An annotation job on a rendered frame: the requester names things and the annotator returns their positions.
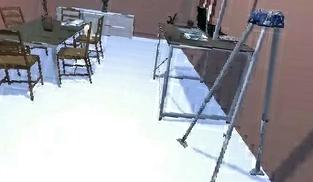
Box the grey metal desk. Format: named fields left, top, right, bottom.
left=146, top=21, right=258, bottom=133

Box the pale open book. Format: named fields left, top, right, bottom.
left=176, top=25, right=210, bottom=42

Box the small dark plant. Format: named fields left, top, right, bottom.
left=165, top=11, right=180, bottom=27

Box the white sideboard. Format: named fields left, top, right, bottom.
left=53, top=3, right=136, bottom=40

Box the brown wooden chair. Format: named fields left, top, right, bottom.
left=59, top=6, right=84, bottom=25
left=73, top=11, right=110, bottom=66
left=0, top=3, right=28, bottom=31
left=51, top=18, right=102, bottom=92
left=0, top=27, right=51, bottom=108

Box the grey lamp pole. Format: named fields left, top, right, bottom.
left=212, top=0, right=231, bottom=41

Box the black vase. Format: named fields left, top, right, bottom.
left=98, top=0, right=112, bottom=14

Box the white paper sheet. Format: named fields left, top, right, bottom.
left=59, top=16, right=86, bottom=30

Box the grey tripod with blue head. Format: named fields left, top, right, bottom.
left=170, top=0, right=288, bottom=182

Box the dark green dining table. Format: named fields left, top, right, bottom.
left=1, top=11, right=88, bottom=84

